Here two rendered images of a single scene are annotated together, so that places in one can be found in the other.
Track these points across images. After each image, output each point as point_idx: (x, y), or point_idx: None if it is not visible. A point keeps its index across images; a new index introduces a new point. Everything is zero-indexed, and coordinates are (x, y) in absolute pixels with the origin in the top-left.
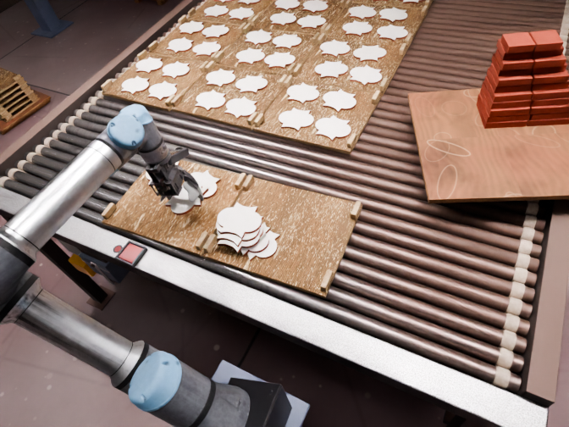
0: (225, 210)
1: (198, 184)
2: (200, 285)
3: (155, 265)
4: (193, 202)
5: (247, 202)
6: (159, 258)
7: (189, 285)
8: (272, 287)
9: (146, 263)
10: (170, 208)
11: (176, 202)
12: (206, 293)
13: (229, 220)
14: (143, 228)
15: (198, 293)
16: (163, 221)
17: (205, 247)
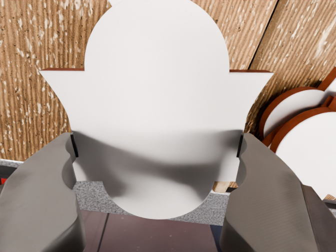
0: (306, 128)
1: (204, 34)
2: (204, 213)
3: (101, 199)
4: (211, 169)
5: (326, 10)
6: (102, 187)
7: (185, 217)
8: (326, 201)
9: (80, 199)
10: (44, 61)
11: (123, 173)
12: (217, 221)
13: (313, 162)
14: (5, 142)
15: (205, 223)
16: (55, 114)
17: (221, 192)
